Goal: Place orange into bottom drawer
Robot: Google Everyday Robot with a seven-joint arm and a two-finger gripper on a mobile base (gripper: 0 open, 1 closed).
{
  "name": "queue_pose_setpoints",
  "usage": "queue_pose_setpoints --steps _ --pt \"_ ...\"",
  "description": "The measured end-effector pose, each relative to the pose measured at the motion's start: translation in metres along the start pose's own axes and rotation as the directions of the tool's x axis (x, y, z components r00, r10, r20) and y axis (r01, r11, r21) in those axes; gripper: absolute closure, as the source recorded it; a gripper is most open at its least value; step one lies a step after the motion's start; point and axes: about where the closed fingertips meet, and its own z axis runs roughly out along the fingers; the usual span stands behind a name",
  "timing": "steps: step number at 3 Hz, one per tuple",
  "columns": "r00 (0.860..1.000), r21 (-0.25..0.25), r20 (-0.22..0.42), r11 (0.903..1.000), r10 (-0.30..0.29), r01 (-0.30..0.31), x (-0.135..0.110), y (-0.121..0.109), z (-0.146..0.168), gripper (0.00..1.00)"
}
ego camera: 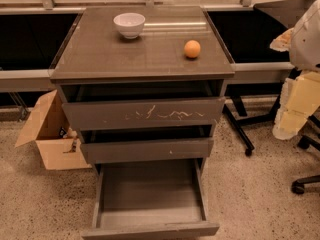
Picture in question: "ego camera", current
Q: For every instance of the grey top drawer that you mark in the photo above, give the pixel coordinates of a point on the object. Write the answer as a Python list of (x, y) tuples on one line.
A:
[(140, 105)]

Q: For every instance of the grey bottom drawer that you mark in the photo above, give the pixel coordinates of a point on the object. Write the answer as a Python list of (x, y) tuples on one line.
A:
[(154, 200)]

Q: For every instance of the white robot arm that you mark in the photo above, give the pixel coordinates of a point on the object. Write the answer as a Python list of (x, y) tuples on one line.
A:
[(304, 52)]

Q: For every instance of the grey middle drawer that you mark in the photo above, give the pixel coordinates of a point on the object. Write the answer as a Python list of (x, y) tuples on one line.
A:
[(148, 144)]

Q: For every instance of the grey drawer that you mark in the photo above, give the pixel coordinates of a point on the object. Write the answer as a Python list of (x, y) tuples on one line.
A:
[(140, 105), (148, 144), (154, 200)]

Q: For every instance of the grey drawer cabinet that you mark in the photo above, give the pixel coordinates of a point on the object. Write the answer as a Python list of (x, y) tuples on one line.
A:
[(98, 54)]

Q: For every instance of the open cardboard box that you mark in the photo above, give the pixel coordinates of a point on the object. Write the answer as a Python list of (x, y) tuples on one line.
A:
[(48, 127)]

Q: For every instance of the orange fruit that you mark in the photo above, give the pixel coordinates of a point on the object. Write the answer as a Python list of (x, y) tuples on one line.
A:
[(192, 49)]

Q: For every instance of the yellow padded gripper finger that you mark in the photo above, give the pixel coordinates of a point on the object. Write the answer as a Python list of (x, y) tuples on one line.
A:
[(299, 99), (283, 42)]

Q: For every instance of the white ceramic bowl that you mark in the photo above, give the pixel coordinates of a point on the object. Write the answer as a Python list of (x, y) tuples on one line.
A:
[(129, 25)]

